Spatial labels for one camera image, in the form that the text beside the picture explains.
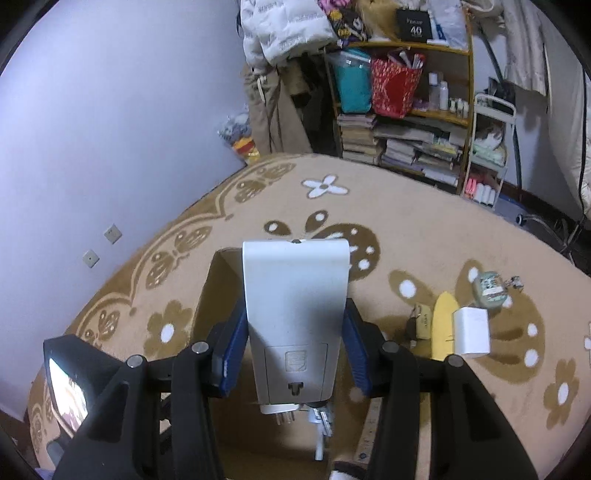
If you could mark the pink bottles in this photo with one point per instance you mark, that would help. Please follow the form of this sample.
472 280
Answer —
471 188

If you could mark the white metal cart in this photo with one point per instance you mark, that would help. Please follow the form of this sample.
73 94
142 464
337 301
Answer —
508 138

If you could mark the green cartoon print case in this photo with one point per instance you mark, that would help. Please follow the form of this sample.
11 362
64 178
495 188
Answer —
489 288

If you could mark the white brown soft toy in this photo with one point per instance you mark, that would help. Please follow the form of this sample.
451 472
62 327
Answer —
489 134

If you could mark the pale green packets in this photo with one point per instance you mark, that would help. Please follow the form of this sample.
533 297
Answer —
487 154

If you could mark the white folded mattress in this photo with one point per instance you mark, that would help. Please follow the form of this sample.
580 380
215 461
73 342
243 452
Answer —
572 138

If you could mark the stack of old books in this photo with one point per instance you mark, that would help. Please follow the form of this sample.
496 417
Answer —
358 138

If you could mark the clear plastic bag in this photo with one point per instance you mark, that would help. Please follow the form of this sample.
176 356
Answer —
450 23

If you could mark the white puffer jacket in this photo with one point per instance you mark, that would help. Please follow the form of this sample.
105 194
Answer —
286 32

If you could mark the blond wig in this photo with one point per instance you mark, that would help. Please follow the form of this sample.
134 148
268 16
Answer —
378 18

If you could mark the wooden shelf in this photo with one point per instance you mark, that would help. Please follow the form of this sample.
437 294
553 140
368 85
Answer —
464 60

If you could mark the cardboard box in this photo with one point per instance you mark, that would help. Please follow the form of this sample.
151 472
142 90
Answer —
217 295

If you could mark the keys with beige fob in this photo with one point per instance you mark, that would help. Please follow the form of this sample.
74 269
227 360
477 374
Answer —
422 323

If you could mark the black hanging garment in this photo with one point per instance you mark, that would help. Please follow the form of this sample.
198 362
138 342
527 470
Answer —
318 120

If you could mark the white power adapter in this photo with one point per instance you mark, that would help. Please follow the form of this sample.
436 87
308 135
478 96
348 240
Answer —
471 330

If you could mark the teal bag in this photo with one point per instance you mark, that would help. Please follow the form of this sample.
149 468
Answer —
353 85

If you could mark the white wall plug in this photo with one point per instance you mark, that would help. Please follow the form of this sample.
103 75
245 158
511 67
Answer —
272 408

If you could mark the pile of magazines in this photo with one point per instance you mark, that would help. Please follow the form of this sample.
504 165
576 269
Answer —
420 152

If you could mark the yellow oval item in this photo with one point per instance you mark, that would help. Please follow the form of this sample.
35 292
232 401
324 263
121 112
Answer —
443 323

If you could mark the white cosmetic bottle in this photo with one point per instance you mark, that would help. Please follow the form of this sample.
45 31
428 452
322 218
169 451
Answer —
444 96

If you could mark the red patterned bag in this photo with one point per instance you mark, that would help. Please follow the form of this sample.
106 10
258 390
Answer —
395 87

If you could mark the beige hanging trousers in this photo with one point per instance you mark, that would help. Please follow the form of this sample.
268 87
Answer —
272 120

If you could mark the black white fuzzy clothing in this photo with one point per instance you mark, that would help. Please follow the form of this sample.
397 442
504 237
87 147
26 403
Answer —
346 473

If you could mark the small metal charm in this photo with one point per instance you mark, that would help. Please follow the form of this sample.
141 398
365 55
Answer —
515 281

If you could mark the yellow red plush toy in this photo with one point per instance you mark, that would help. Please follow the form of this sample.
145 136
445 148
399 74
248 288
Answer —
245 150

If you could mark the black pink patterned bag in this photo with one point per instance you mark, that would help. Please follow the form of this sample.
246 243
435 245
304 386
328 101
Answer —
346 23

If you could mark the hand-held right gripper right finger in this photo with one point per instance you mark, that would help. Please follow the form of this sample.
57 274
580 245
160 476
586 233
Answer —
358 350

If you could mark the black box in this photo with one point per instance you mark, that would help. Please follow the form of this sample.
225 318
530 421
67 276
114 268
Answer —
415 25

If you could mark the dark bag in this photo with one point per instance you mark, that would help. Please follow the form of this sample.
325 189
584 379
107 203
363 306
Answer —
501 90

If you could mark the grey white plush toy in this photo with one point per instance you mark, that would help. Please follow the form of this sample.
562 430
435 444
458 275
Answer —
235 125

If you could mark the white bottles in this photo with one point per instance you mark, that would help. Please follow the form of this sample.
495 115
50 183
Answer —
485 194

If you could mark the white remote control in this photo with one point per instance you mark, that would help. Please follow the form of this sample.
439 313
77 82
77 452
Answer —
295 300

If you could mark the white wall socket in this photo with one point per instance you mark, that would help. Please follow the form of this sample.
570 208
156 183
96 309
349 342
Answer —
90 258
112 233

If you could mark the black metal stand legs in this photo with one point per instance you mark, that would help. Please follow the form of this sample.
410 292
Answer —
558 235

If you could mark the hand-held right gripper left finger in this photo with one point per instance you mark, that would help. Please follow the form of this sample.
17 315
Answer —
233 350

